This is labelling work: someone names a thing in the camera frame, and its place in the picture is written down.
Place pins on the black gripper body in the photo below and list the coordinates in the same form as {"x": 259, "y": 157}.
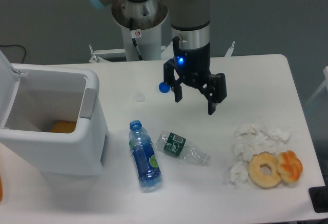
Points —
{"x": 193, "y": 66}

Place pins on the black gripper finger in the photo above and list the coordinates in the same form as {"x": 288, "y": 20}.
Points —
{"x": 213, "y": 87}
{"x": 169, "y": 79}

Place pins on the blue plastic bottle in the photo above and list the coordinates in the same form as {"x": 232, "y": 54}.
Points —
{"x": 140, "y": 143}

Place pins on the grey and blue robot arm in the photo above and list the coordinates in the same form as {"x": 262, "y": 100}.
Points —
{"x": 190, "y": 23}

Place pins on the blue bottle cap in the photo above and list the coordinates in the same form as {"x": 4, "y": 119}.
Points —
{"x": 164, "y": 88}

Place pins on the white bottle cap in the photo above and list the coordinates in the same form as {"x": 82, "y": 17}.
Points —
{"x": 140, "y": 97}

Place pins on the clear crushed plastic bottle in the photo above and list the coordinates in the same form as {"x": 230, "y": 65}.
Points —
{"x": 181, "y": 148}

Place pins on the large crumpled white tissue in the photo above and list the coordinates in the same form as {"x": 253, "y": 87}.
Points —
{"x": 253, "y": 139}

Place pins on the small crumpled white tissue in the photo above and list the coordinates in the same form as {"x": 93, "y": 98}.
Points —
{"x": 238, "y": 174}

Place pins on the orange glazed bread roll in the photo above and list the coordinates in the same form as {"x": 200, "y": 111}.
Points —
{"x": 289, "y": 166}

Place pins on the orange object in bin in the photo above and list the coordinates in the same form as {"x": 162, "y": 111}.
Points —
{"x": 63, "y": 127}

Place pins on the white trash bin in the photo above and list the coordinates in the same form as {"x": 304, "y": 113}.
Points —
{"x": 34, "y": 98}

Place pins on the black device at edge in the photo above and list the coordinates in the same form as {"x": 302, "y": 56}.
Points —
{"x": 318, "y": 196}

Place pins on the orange object at left edge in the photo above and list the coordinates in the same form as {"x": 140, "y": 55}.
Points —
{"x": 1, "y": 190}

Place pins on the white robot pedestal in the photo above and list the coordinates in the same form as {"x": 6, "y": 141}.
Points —
{"x": 142, "y": 29}

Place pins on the ring donut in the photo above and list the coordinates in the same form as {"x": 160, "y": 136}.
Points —
{"x": 262, "y": 170}

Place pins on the white frame at right edge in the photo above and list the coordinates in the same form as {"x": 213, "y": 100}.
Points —
{"x": 319, "y": 89}

